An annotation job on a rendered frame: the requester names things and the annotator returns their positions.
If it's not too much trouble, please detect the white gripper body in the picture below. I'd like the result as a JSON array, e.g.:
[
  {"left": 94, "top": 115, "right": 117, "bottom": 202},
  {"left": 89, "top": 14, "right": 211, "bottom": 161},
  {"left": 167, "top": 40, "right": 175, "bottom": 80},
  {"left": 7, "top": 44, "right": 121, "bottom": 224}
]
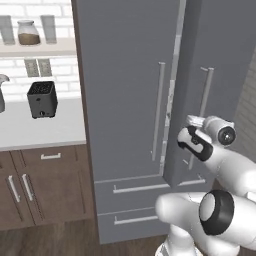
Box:
[{"left": 185, "top": 114, "right": 207, "bottom": 129}]

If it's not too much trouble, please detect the narrow grey fridge door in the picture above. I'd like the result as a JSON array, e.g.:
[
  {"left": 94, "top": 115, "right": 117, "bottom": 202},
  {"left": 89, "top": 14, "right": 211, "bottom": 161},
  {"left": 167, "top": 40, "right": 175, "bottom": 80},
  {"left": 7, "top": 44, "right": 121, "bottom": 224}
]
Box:
[{"left": 164, "top": 0, "right": 256, "bottom": 188}]

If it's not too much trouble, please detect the wide grey fridge door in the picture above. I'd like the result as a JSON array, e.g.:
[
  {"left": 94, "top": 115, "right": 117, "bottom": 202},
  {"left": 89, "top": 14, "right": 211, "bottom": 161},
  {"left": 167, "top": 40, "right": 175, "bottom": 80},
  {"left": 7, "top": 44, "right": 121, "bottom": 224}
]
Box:
[{"left": 73, "top": 0, "right": 187, "bottom": 183}]

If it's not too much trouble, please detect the tall grey fridge drawer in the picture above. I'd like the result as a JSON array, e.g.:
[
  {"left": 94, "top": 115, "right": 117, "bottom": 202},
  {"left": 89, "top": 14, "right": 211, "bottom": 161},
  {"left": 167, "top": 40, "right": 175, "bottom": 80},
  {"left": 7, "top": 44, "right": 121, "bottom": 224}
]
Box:
[{"left": 93, "top": 173, "right": 216, "bottom": 215}]

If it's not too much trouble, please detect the low grey fridge drawer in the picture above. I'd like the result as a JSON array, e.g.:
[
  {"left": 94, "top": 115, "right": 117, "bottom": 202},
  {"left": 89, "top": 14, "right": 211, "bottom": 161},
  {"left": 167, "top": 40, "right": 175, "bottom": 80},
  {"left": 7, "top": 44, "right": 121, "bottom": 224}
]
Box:
[{"left": 96, "top": 207, "right": 175, "bottom": 245}]

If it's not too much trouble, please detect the grey fridge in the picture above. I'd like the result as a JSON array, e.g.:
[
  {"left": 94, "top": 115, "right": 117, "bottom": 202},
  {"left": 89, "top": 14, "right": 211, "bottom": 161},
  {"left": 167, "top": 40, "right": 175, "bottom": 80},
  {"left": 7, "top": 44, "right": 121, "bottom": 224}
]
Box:
[{"left": 71, "top": 0, "right": 256, "bottom": 246}]

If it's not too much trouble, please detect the brown cupboard drawer front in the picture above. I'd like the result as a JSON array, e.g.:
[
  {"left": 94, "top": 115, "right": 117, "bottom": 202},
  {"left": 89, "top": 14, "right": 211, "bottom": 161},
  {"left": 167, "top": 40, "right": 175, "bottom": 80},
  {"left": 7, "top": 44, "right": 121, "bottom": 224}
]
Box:
[{"left": 19, "top": 145, "right": 88, "bottom": 172}]

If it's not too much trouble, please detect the wide brown cupboard door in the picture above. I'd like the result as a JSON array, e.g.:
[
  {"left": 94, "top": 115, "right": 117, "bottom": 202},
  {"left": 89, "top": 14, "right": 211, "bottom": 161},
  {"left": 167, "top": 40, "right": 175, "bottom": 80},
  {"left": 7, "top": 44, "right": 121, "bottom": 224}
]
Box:
[{"left": 15, "top": 162, "right": 95, "bottom": 228}]

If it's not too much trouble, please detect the black toaster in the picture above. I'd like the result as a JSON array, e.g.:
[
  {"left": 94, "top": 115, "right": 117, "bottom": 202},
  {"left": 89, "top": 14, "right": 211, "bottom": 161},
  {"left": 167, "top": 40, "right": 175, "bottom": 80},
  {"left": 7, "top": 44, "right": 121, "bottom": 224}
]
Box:
[{"left": 26, "top": 80, "right": 59, "bottom": 120}]

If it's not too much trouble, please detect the glass jar with brown contents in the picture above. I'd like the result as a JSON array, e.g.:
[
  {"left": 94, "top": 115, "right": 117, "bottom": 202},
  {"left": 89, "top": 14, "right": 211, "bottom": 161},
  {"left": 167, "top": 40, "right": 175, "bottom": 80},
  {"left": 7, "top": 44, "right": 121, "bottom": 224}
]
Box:
[{"left": 16, "top": 19, "right": 42, "bottom": 47}]

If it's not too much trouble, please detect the grey kettle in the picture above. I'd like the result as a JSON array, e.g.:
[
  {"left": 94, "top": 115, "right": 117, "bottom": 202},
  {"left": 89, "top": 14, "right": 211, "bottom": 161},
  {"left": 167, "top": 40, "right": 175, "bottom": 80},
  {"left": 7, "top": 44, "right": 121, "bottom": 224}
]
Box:
[{"left": 0, "top": 73, "right": 11, "bottom": 114}]

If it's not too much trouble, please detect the narrow brown cupboard door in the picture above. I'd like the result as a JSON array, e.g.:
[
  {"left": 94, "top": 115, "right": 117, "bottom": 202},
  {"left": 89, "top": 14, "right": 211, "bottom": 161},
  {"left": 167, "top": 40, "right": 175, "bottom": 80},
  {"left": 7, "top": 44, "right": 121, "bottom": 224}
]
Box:
[{"left": 0, "top": 168, "right": 25, "bottom": 232}]

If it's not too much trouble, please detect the pale grey canister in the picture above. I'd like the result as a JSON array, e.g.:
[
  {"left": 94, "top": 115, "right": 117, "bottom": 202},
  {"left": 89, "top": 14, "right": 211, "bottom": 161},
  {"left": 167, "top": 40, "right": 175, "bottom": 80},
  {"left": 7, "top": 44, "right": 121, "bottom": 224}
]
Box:
[{"left": 0, "top": 14, "right": 16, "bottom": 46}]

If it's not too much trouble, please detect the long silver door handle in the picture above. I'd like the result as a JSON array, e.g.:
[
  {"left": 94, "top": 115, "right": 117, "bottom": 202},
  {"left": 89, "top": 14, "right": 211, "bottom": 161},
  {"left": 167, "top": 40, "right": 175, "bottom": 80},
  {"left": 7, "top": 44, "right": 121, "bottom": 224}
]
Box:
[
  {"left": 151, "top": 61, "right": 167, "bottom": 163},
  {"left": 187, "top": 66, "right": 215, "bottom": 171}
]

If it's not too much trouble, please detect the long silver drawer handle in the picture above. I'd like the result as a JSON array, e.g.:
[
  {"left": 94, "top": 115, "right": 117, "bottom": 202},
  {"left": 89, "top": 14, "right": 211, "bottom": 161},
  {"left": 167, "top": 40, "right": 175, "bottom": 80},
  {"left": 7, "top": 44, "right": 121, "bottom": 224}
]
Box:
[{"left": 112, "top": 178, "right": 207, "bottom": 195}]

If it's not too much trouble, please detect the short silver drawer handle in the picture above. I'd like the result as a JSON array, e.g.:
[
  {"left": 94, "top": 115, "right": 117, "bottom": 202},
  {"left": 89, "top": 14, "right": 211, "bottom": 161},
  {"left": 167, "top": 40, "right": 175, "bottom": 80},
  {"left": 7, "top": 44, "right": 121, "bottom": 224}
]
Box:
[{"left": 113, "top": 214, "right": 160, "bottom": 226}]

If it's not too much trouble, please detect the white cupboard drawer handle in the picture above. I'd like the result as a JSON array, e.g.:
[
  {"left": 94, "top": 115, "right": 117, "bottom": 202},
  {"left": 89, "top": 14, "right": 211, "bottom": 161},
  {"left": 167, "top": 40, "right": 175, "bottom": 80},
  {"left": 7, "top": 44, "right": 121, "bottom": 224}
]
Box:
[{"left": 40, "top": 152, "right": 63, "bottom": 161}]

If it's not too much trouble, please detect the grey wall socket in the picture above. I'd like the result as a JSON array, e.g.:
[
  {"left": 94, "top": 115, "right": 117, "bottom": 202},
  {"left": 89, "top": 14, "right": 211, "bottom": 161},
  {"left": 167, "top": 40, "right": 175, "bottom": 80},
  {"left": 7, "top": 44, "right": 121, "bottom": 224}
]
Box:
[
  {"left": 37, "top": 58, "right": 53, "bottom": 78},
  {"left": 23, "top": 58, "right": 39, "bottom": 79}
]

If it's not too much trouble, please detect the white wall shelf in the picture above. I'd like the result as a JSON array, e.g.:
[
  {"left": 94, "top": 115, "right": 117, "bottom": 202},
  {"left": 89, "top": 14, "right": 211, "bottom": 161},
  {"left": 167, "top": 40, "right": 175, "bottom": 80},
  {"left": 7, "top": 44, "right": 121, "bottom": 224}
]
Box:
[{"left": 0, "top": 37, "right": 78, "bottom": 58}]

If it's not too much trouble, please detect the white cupboard door handle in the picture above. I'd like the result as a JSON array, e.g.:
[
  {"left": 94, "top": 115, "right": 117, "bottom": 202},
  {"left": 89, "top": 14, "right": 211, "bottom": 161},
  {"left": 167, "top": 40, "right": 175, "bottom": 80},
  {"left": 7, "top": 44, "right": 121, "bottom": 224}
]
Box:
[
  {"left": 21, "top": 173, "right": 35, "bottom": 202},
  {"left": 7, "top": 174, "right": 21, "bottom": 204}
]

